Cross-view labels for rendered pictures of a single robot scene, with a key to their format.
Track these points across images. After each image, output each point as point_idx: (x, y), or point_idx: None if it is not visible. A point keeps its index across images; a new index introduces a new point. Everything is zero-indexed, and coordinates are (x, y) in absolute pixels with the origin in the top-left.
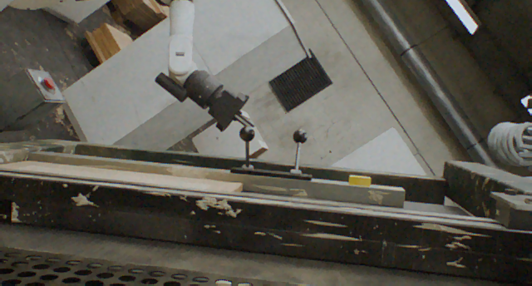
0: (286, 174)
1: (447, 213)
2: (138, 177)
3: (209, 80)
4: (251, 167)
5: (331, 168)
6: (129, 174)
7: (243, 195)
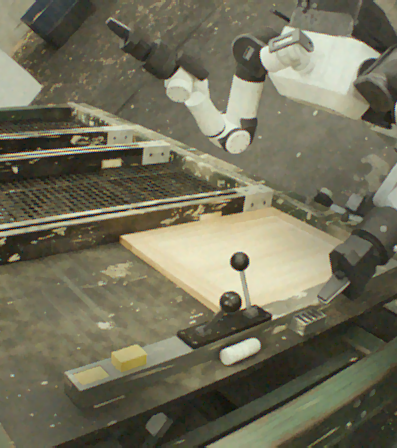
0: (205, 324)
1: (6, 403)
2: (293, 281)
3: (364, 218)
4: (244, 311)
5: (254, 423)
6: (307, 280)
7: (90, 217)
